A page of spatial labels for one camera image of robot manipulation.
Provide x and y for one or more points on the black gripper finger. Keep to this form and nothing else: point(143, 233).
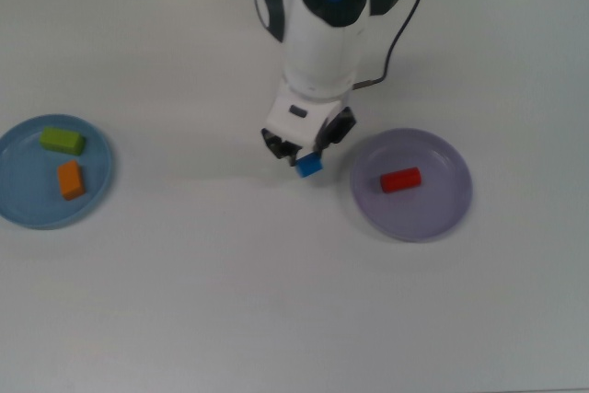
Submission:
point(338, 128)
point(280, 148)

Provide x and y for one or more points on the blue hexagonal block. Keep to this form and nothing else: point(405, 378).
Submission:
point(308, 165)

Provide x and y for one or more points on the red cylinder block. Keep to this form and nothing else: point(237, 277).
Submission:
point(400, 180)

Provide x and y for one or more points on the orange rectangular block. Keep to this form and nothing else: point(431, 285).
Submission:
point(70, 180)

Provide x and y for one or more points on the green rectangular block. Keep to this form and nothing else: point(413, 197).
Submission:
point(62, 141)

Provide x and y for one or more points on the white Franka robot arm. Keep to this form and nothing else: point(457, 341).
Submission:
point(317, 43)

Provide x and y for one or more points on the purple plate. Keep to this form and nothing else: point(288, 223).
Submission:
point(409, 218)

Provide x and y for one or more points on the blue plate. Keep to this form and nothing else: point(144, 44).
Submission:
point(27, 199)

